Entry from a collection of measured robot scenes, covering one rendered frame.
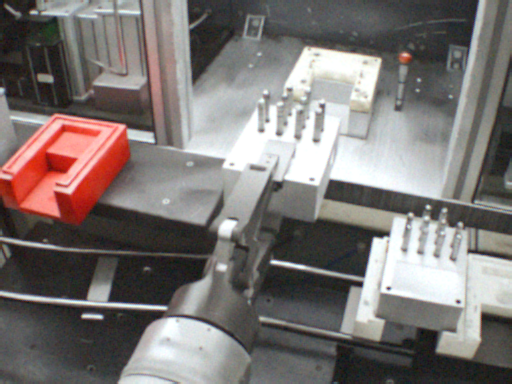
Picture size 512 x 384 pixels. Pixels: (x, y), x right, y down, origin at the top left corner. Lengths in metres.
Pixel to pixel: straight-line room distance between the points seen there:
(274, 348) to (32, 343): 0.38
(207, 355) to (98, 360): 0.50
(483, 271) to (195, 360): 0.47
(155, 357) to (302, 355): 0.49
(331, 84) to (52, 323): 0.59
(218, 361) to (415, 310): 0.31
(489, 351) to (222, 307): 0.40
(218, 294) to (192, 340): 0.05
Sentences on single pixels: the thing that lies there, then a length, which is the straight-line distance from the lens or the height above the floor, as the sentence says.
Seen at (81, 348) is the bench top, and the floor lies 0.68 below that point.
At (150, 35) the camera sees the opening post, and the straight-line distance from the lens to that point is 0.77.
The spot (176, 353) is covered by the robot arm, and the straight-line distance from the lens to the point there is 0.39.
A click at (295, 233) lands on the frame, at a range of 1.08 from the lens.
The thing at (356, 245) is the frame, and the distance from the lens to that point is 1.10.
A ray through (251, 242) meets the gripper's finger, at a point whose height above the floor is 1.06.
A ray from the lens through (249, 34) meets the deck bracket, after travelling 1.18.
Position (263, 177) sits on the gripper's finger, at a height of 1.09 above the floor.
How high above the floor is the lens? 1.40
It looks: 40 degrees down
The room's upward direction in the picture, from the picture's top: straight up
